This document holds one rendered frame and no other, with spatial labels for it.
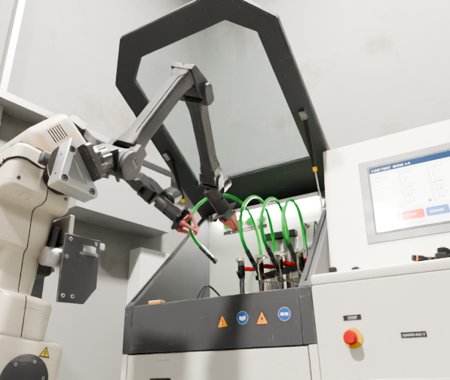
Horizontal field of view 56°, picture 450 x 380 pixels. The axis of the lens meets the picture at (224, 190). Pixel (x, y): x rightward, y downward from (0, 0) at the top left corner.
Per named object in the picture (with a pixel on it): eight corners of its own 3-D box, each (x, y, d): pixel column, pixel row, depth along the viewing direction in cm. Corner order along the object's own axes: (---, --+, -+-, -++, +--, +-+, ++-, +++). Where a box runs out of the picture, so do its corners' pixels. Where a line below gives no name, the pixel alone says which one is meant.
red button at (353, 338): (341, 348, 108) (338, 327, 110) (344, 348, 112) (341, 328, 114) (361, 347, 106) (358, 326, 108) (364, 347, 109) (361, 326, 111)
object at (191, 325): (130, 353, 144) (133, 305, 150) (139, 353, 148) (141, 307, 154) (303, 344, 117) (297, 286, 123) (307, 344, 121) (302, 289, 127)
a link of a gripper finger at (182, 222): (200, 232, 168) (182, 217, 169) (205, 223, 163) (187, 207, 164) (190, 243, 164) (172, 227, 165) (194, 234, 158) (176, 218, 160)
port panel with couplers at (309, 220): (306, 283, 174) (298, 212, 186) (308, 283, 177) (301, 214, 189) (337, 279, 169) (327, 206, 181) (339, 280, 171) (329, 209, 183)
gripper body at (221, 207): (238, 205, 166) (228, 190, 164) (226, 219, 159) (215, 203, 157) (226, 209, 170) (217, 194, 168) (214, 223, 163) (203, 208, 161)
